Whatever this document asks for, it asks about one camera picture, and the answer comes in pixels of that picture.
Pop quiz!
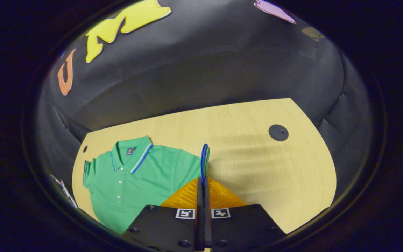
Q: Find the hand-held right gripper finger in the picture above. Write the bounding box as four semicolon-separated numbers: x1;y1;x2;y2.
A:
203;177;287;252
122;177;203;252

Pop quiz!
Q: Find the green T-shirt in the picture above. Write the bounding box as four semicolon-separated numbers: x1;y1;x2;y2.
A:
83;136;211;235

